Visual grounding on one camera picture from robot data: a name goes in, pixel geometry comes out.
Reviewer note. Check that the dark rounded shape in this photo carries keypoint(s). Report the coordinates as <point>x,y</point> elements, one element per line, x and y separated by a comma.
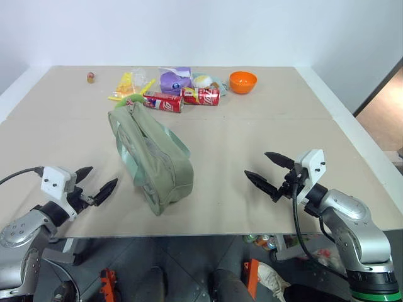
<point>230,286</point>

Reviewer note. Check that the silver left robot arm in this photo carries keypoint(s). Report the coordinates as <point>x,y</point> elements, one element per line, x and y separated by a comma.
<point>22,229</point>

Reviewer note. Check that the grey metal bracket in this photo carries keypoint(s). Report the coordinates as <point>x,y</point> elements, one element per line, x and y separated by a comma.
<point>60,255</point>

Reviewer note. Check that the orange plastic bowl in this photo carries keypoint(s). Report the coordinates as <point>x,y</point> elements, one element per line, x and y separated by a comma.
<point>242,82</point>

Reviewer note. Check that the orange black tool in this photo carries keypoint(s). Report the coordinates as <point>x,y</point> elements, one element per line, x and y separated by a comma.
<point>108,284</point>

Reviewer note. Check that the yellow snack packet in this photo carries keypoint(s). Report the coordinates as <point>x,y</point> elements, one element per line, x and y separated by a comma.
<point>126,85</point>

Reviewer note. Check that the green fabric bag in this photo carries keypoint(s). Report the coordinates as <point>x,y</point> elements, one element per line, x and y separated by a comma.
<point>151,157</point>

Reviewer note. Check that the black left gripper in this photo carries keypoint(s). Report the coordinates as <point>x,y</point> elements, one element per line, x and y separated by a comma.
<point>77,199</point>

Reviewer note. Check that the clear plastic bag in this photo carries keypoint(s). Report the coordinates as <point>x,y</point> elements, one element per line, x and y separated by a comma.
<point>139,77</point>

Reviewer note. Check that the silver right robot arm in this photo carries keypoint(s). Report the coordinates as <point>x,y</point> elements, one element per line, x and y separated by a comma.
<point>355,226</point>

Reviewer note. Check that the lime green toy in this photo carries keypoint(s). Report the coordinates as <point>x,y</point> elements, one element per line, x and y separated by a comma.
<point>130,99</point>

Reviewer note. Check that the purple tissue pack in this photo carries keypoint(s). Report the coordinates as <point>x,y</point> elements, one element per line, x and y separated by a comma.
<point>173,80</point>

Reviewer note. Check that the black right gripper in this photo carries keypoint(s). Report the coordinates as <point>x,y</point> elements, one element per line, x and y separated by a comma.
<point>291,184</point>

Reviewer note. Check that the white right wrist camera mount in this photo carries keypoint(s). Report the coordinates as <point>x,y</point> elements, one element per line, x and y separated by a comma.
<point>311,166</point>

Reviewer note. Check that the orange metal stand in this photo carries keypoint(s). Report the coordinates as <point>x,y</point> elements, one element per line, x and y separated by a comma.
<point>252,277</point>

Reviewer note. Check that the pile of floor cans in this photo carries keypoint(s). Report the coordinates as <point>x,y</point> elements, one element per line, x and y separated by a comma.
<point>261,240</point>

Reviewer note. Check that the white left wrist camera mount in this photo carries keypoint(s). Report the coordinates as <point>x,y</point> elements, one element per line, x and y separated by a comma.
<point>55,182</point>

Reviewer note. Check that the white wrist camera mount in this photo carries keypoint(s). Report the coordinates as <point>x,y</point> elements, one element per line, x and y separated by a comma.
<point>55,182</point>
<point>311,166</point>

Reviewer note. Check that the red soda can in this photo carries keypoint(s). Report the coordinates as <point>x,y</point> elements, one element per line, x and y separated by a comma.
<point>163,102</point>
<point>201,96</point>

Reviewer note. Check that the light teal cloth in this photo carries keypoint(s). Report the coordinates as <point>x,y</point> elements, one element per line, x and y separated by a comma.
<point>223,89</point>

